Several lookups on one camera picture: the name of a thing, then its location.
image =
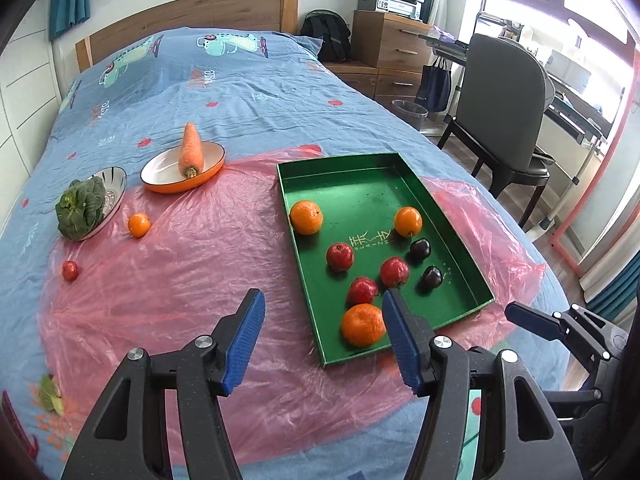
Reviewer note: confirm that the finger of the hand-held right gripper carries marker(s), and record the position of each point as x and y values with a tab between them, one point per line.
570	402
530	317

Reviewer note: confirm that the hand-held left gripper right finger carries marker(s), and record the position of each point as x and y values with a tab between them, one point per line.
402	345

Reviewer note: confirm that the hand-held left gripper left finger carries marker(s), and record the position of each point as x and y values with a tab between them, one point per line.
245	340

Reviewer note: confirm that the orange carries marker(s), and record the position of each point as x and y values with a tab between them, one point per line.
138	224
362	326
408	221
306	217

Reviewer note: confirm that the dark plum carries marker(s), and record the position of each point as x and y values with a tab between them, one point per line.
432	277
420	249

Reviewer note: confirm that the green tray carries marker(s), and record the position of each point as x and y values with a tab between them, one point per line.
360	195

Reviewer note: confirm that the pink plastic sheet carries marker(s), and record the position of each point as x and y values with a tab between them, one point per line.
175	270

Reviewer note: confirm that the orange plate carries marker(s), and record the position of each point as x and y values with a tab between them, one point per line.
160	170

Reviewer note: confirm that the carrot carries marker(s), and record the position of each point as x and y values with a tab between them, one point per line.
191	150

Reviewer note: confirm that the loose bok choy leaf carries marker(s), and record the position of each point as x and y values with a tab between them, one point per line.
50	395

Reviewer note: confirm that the silver plate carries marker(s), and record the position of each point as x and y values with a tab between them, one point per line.
114	185

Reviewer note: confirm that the bok choy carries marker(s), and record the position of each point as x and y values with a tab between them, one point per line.
80	207

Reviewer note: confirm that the grey chair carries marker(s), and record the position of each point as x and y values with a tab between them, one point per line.
500	100

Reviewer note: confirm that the dark blue bag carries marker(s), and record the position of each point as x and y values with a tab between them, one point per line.
434	85

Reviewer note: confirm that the low wooden nightstand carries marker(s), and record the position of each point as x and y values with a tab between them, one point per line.
360	79

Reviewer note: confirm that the wooden dresser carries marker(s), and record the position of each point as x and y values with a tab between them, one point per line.
390	40

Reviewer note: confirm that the black backpack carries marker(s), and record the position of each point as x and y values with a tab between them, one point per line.
325	35

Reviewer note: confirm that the white wardrobe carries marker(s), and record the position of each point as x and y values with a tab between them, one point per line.
25	110

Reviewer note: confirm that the wooden headboard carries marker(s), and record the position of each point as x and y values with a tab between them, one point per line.
200	10

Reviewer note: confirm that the white printer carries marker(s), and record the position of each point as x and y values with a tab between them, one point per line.
390	0

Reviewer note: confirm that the pink standing frame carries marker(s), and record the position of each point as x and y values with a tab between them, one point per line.
607	170

